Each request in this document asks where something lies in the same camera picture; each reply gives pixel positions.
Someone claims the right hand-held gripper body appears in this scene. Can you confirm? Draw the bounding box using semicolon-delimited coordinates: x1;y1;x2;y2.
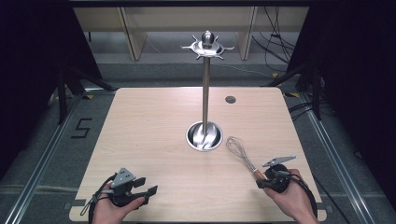
262;155;297;194

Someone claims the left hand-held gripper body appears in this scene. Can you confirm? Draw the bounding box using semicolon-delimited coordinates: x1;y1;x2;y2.
109;167;147;208

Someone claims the wire whisk with wooden handle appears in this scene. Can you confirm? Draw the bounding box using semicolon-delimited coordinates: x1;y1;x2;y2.
225;135;267;182

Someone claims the person's right hand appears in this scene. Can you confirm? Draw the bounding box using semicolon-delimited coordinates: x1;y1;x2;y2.
263;168;319;224

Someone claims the person's left hand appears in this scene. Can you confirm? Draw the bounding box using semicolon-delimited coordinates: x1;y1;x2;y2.
92;182;146;224

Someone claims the black tape floor numeral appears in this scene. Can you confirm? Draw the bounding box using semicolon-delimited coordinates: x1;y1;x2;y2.
70;118;93;140

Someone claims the black tripod stand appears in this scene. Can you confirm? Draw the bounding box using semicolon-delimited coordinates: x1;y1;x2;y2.
261;60;325;121
55;63;118;125

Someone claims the steel utensil stand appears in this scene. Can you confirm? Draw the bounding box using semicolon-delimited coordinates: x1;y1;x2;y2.
180;30;235;152

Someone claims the black curtain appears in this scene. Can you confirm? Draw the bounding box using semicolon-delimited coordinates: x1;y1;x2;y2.
0;0;103;183
285;0;396;203

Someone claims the light wooden shelf unit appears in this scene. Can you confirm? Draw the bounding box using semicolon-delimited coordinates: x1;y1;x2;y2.
73;7;310;62

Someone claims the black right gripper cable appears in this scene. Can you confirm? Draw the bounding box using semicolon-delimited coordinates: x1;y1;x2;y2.
288;172;351;224

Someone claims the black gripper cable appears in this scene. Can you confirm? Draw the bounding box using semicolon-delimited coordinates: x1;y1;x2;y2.
288;172;351;224
79;174;118;224

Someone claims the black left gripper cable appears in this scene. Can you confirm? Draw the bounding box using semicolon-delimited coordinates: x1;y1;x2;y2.
79;174;118;224

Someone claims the metal floor rail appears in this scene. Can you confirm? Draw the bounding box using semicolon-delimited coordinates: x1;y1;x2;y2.
281;91;376;224
2;88;117;224

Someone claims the bundle of black cables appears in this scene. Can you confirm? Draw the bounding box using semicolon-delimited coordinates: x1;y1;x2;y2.
251;6;297;73

